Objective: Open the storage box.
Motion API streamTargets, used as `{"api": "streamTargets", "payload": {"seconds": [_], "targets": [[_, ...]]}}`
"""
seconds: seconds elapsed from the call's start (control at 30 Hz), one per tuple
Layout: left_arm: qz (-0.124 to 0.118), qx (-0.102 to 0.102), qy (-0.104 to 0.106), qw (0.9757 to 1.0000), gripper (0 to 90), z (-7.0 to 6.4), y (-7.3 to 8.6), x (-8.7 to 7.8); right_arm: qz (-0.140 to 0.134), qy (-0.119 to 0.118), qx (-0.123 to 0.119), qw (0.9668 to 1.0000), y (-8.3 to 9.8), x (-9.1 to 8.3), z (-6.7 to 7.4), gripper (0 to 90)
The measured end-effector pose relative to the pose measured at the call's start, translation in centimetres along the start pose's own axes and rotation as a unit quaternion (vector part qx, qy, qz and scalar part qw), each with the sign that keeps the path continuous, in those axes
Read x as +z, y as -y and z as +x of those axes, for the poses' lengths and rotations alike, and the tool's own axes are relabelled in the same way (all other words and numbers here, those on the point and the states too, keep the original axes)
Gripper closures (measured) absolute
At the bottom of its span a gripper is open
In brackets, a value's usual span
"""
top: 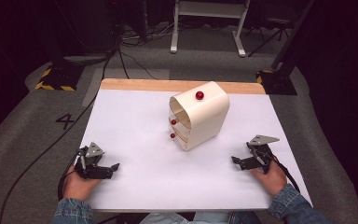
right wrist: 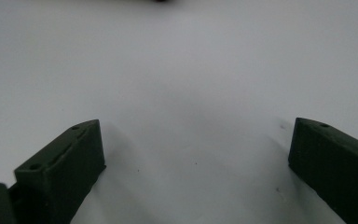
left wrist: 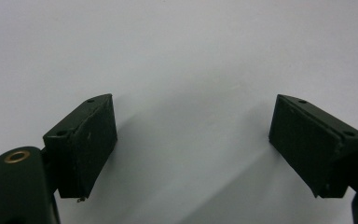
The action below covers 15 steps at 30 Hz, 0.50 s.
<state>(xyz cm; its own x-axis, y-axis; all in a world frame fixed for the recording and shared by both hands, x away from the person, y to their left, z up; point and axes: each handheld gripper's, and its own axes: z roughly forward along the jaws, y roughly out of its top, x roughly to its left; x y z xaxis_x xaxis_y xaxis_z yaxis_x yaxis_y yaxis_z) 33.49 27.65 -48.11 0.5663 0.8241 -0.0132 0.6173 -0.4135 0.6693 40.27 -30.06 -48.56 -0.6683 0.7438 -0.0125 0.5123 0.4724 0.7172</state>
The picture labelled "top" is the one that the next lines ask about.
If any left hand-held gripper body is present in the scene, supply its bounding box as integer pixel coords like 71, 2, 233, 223
74, 142, 113, 180

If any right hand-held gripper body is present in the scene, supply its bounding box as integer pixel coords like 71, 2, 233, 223
245, 134, 281, 175

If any person's left hand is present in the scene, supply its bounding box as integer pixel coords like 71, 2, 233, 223
62, 164, 103, 202

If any person's right hand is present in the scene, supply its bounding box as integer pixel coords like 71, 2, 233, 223
250, 161, 289, 198

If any white table mat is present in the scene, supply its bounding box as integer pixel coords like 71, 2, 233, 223
79, 89, 313, 213

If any cream drawer cabinet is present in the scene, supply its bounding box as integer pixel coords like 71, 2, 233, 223
168, 80, 231, 152

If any cream drawer with red knob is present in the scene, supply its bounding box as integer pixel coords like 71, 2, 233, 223
169, 132, 190, 152
168, 115, 192, 139

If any black striped stand base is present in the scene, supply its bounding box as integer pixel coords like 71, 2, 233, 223
255, 69, 298, 96
34, 60, 86, 92

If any wooden table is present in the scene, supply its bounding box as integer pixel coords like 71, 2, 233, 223
100, 77, 267, 95

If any black slanted stand pole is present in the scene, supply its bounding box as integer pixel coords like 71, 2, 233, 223
270, 0, 317, 72

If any black tripod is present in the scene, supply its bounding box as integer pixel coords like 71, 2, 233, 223
247, 14, 294, 58

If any black equipment stand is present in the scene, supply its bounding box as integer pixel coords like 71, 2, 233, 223
105, 0, 149, 45

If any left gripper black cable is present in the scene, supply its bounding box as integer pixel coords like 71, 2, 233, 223
57, 152, 81, 202

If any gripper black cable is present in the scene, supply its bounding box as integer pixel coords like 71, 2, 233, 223
57, 152, 81, 202
268, 152, 301, 194

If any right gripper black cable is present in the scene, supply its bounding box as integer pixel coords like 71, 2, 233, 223
268, 152, 301, 194

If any long black floor cable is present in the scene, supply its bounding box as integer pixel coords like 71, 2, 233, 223
0, 46, 120, 224

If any thin black floor cable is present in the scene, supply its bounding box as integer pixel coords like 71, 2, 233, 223
117, 48, 158, 81

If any white desk frame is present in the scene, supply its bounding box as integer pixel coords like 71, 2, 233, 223
170, 0, 252, 58

